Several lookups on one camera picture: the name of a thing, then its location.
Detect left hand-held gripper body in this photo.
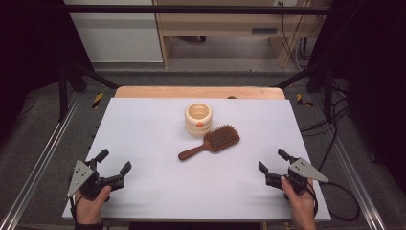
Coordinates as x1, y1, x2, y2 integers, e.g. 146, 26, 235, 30
65, 157, 125, 200

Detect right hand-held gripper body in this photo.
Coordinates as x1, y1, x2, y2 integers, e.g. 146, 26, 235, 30
264, 157, 329, 196

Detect brown wooden hairbrush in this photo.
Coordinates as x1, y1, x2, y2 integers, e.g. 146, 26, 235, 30
177, 124, 241, 162

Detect person's left hand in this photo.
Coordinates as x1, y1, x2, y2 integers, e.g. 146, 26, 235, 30
74, 185, 113, 225

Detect person's right hand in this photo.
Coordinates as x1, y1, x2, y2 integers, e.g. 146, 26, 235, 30
281, 175, 317, 225

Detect white table board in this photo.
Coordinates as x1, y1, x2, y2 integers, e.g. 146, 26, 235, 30
61, 97, 332, 223

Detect yellow black tape strip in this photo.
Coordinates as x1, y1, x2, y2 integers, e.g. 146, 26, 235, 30
91, 92, 105, 109
295, 93, 315, 108

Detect black metal stand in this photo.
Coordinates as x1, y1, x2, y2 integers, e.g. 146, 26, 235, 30
56, 58, 120, 123
274, 58, 337, 121

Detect cream ridged cup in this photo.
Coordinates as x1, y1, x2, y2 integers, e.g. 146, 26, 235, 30
184, 102, 214, 139

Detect wooden table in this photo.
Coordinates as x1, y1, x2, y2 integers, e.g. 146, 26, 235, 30
114, 85, 286, 100

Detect white cabinet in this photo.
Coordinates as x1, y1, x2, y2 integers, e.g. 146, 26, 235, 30
63, 0, 164, 64

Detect black curtain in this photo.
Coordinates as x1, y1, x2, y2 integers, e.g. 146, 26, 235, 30
307, 0, 406, 195
0, 0, 94, 143

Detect light wooden desk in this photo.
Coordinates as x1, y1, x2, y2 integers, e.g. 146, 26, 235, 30
152, 0, 333, 69

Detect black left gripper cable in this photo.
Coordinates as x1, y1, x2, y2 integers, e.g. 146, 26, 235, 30
67, 173, 80, 222

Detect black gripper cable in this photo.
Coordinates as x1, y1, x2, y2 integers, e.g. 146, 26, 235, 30
67, 173, 80, 222
305, 180, 361, 222

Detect black floor cables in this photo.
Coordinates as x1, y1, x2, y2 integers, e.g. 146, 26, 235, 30
299, 79, 352, 180

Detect aluminium rail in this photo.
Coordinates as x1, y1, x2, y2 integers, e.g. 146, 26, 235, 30
310, 95, 388, 230
0, 95, 81, 230

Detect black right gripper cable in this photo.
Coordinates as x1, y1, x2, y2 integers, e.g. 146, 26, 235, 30
305, 180, 361, 222

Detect cables beside wooden desk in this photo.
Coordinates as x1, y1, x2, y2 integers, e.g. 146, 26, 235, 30
278, 0, 322, 72

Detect black horizontal frame bar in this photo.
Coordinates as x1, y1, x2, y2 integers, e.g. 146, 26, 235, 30
63, 4, 333, 15

